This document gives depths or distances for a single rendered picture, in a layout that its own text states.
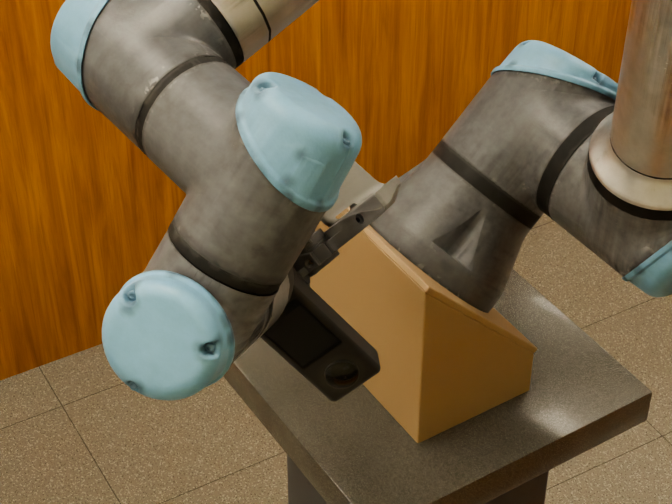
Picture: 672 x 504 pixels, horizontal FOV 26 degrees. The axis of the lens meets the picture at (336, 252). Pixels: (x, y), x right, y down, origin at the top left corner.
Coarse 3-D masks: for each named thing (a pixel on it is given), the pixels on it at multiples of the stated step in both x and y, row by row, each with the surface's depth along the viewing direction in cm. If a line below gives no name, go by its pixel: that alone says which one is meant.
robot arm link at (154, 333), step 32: (160, 256) 85; (128, 288) 83; (160, 288) 82; (192, 288) 82; (224, 288) 83; (128, 320) 83; (160, 320) 82; (192, 320) 82; (224, 320) 83; (256, 320) 86; (128, 352) 83; (160, 352) 82; (192, 352) 82; (224, 352) 83; (128, 384) 84; (160, 384) 83; (192, 384) 83
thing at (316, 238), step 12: (312, 240) 103; (324, 240) 104; (312, 252) 102; (324, 252) 103; (336, 252) 105; (300, 264) 102; (312, 264) 102; (324, 264) 103; (288, 276) 96; (300, 276) 102; (312, 276) 103; (288, 300) 98
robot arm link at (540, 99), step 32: (512, 64) 130; (544, 64) 128; (576, 64) 127; (480, 96) 131; (512, 96) 128; (544, 96) 127; (576, 96) 127; (608, 96) 128; (480, 128) 129; (512, 128) 128; (544, 128) 126; (576, 128) 125; (480, 160) 129; (512, 160) 128; (544, 160) 126; (512, 192) 129; (544, 192) 127
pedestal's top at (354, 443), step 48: (528, 288) 151; (528, 336) 145; (576, 336) 145; (240, 384) 143; (288, 384) 140; (576, 384) 140; (624, 384) 140; (288, 432) 136; (336, 432) 135; (384, 432) 135; (480, 432) 135; (528, 432) 135; (576, 432) 136; (336, 480) 130; (384, 480) 130; (432, 480) 130; (480, 480) 131; (528, 480) 136
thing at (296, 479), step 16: (288, 464) 157; (288, 480) 158; (304, 480) 154; (544, 480) 149; (288, 496) 160; (304, 496) 156; (320, 496) 152; (512, 496) 148; (528, 496) 149; (544, 496) 151
